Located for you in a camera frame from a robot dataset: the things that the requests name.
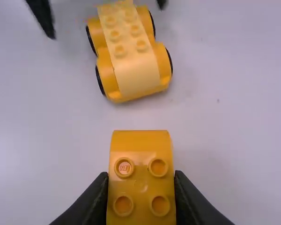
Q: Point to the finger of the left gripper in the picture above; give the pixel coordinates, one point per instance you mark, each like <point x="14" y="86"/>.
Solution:
<point x="162" y="3"/>
<point x="44" y="18"/>

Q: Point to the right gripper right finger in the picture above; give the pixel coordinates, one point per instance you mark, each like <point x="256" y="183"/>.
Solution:
<point x="192" y="206"/>

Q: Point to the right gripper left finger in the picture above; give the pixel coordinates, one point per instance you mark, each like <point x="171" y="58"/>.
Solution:
<point x="89" y="206"/>

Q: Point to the yellow toy brick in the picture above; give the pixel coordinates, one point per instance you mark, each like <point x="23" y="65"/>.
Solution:
<point x="141" y="182"/>

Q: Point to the yellow toy car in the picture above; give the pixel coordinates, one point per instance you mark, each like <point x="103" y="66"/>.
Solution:
<point x="128" y="56"/>

